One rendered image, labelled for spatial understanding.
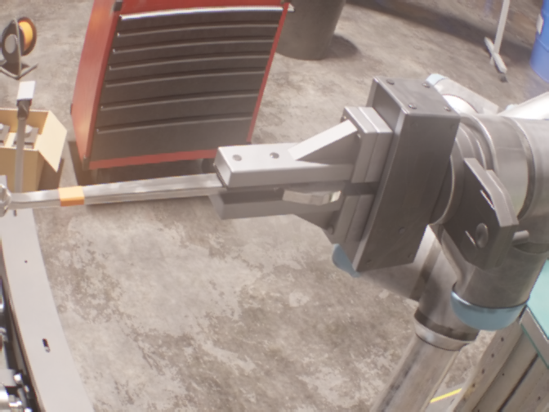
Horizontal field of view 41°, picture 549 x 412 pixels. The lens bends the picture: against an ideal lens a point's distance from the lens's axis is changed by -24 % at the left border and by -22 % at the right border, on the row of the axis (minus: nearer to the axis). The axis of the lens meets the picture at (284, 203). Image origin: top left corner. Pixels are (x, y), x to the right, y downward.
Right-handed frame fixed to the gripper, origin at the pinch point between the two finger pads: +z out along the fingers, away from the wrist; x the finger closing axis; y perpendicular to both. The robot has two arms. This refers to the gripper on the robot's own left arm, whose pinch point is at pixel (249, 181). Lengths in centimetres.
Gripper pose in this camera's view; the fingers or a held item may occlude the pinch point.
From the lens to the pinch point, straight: 56.0
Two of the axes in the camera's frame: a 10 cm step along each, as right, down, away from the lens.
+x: 2.2, -7.9, -5.7
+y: -3.8, -6.1, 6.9
